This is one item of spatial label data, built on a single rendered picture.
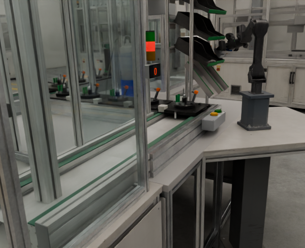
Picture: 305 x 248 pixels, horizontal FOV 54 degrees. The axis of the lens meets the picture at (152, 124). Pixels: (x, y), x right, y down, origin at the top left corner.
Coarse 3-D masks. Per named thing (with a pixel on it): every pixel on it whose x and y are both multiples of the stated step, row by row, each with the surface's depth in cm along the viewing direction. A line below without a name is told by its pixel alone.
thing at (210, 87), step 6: (186, 66) 201; (198, 66) 210; (198, 72) 208; (204, 72) 208; (198, 78) 198; (204, 78) 208; (210, 78) 206; (198, 84) 199; (204, 84) 196; (210, 84) 207; (216, 84) 204; (204, 90) 197; (210, 90) 194; (216, 90) 206; (222, 90) 203; (210, 96) 196
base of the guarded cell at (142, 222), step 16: (160, 192) 113; (144, 208) 103; (160, 208) 115; (112, 224) 91; (128, 224) 95; (144, 224) 105; (160, 224) 116; (96, 240) 84; (112, 240) 88; (128, 240) 96; (144, 240) 106; (160, 240) 118
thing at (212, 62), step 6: (180, 42) 200; (186, 42) 196; (198, 42) 205; (180, 48) 201; (186, 48) 198; (198, 48) 206; (186, 54) 199; (198, 54) 207; (204, 54) 204; (198, 60) 194; (204, 60) 200; (210, 60) 203
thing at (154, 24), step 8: (152, 24) 274; (184, 32) 313; (160, 40) 275; (160, 48) 277; (160, 56) 279; (184, 56) 320; (160, 64) 281; (184, 64) 323; (160, 72) 284; (176, 72) 307; (184, 72) 325; (152, 80) 290; (160, 80) 286; (176, 80) 309; (184, 80) 328; (160, 88) 288
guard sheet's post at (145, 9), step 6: (144, 0) 156; (144, 6) 157; (144, 12) 158; (144, 18) 159; (144, 24) 160; (144, 30) 161; (144, 36) 162; (144, 42) 163; (150, 90) 172; (150, 96) 173; (150, 102) 174; (150, 108) 175
